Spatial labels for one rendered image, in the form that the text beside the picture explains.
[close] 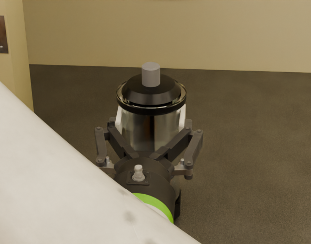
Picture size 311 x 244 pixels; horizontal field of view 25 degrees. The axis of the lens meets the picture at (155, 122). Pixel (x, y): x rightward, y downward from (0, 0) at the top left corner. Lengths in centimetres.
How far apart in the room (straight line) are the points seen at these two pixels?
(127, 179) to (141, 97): 20
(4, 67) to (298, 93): 67
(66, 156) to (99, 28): 117
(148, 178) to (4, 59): 46
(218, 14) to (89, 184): 117
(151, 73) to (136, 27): 61
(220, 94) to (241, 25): 19
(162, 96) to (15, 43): 34
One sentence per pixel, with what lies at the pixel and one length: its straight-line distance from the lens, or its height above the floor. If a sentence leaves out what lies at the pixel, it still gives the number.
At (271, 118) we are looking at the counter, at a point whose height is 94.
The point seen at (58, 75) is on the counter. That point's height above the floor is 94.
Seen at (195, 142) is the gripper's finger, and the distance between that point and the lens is 102.
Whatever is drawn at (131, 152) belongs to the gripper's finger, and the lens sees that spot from 99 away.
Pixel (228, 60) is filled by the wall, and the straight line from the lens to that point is 169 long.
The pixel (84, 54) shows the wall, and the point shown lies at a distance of 171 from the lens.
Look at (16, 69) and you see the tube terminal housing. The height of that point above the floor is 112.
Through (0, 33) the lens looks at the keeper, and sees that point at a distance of 123.
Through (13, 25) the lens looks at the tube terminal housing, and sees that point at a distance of 126.
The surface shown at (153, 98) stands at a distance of 105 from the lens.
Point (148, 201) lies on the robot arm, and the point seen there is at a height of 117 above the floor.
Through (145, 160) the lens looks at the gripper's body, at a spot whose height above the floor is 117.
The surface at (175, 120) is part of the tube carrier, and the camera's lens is 108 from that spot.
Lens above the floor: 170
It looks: 32 degrees down
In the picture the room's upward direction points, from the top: straight up
